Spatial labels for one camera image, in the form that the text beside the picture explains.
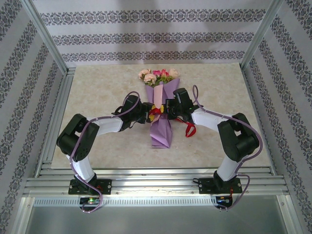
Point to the left controller board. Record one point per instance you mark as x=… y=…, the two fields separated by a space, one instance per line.
x=90 y=200

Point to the grey metal panel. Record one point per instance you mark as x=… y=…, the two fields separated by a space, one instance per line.
x=156 y=221

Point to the red ribbon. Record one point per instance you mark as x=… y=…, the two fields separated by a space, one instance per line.
x=189 y=132

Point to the aluminium frame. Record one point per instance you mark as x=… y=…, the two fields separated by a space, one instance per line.
x=146 y=182

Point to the fake pale peach rose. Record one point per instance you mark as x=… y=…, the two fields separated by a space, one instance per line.
x=174 y=72

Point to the fake peach double flower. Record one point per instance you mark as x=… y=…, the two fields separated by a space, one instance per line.
x=148 y=78

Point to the right controller board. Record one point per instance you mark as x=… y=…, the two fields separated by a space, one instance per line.
x=223 y=200

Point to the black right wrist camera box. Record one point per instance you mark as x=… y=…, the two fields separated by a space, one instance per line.
x=182 y=96

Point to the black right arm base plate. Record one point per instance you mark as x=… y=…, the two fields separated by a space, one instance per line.
x=207 y=186

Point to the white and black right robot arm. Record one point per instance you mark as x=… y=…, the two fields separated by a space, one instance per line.
x=239 y=139

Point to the pink and purple wrapping paper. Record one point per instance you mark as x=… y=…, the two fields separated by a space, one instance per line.
x=161 y=134

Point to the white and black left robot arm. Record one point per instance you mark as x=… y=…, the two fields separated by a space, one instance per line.
x=75 y=139

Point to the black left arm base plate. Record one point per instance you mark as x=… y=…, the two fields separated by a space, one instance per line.
x=104 y=186

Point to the fake red and pink rose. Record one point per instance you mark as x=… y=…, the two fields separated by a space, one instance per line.
x=164 y=73

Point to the controller board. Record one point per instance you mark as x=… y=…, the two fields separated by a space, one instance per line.
x=90 y=200
x=223 y=200

